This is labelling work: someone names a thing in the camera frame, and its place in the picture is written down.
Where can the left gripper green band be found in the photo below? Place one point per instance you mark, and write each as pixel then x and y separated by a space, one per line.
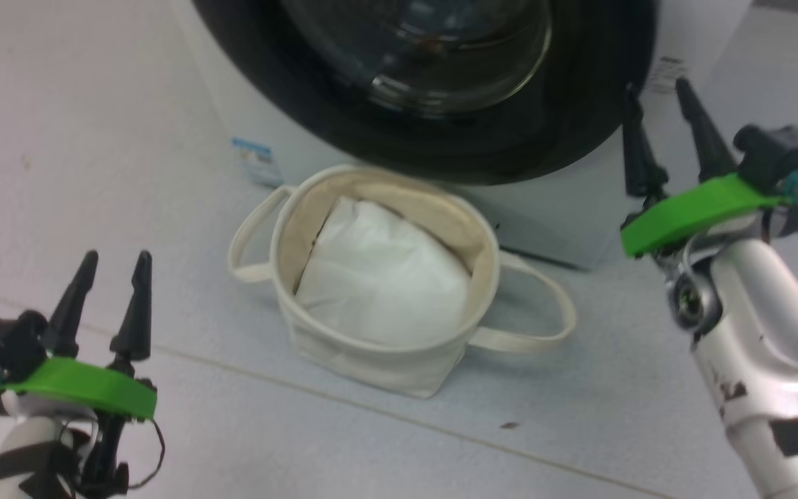
pixel 87 388

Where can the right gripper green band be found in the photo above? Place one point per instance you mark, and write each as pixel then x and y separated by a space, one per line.
pixel 697 211

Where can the black round glass washer door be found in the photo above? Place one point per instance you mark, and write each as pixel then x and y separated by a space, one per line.
pixel 288 76

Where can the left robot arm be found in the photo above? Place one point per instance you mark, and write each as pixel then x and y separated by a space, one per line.
pixel 21 457

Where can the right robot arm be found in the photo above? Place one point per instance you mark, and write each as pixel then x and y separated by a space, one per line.
pixel 773 346

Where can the white front-load washing machine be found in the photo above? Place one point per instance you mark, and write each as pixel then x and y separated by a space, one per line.
pixel 544 215

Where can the small printed text label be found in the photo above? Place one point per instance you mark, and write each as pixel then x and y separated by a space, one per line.
pixel 666 74

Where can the blue energy label sticker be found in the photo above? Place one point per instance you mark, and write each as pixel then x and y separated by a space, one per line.
pixel 257 163

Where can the cream canvas laundry basket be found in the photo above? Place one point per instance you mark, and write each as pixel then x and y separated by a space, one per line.
pixel 371 367

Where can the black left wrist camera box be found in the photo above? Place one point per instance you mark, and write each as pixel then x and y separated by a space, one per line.
pixel 4 343

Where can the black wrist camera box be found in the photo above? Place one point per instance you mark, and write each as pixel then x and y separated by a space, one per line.
pixel 4 343
pixel 780 156

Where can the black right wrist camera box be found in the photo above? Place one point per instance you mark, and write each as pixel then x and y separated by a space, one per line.
pixel 780 156

